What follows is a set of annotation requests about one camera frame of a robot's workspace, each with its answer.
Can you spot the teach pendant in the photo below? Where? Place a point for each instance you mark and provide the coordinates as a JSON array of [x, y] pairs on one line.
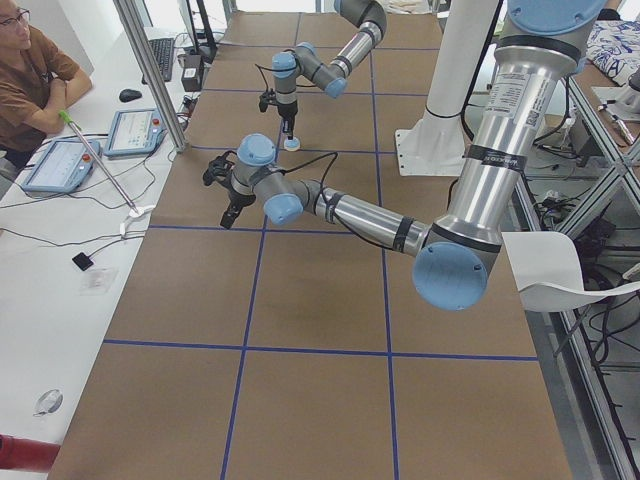
[[134, 133], [63, 167]]

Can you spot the red cylinder object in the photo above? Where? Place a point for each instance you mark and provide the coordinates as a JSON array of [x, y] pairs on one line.
[[27, 455]]

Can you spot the seated person brown shirt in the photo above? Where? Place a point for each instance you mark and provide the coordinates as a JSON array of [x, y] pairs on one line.
[[38, 81]]

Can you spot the teach pendant near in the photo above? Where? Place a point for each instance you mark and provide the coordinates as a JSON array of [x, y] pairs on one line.
[[63, 167]]

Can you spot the black box on desk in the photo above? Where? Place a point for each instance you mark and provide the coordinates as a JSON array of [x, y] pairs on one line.
[[192, 73]]

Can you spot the teach pendant far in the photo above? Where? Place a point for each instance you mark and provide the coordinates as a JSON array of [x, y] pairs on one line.
[[134, 133]]

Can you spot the metal rod green handle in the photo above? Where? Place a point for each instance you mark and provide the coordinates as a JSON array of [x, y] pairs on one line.
[[68, 121]]

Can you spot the clear tape roll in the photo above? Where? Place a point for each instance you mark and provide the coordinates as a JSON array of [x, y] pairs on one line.
[[48, 403]]

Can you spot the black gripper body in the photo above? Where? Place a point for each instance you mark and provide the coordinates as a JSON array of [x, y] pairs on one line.
[[238, 199], [288, 110]]

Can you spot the black computer mouse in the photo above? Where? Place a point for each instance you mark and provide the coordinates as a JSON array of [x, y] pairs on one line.
[[128, 95]]

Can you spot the aluminium frame post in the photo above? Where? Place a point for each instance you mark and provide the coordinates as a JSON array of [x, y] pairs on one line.
[[135, 31]]

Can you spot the black keyboard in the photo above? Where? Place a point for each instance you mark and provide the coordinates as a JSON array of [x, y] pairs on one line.
[[163, 51]]

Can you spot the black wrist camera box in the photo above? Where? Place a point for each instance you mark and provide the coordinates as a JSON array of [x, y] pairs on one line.
[[267, 99], [219, 170]]

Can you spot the small black square device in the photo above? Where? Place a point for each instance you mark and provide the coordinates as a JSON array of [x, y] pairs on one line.
[[82, 261]]

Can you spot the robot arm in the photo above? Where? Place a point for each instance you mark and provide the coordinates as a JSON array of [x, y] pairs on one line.
[[303, 61], [542, 42]]

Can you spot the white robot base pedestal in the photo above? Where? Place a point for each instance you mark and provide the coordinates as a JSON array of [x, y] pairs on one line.
[[435, 145]]

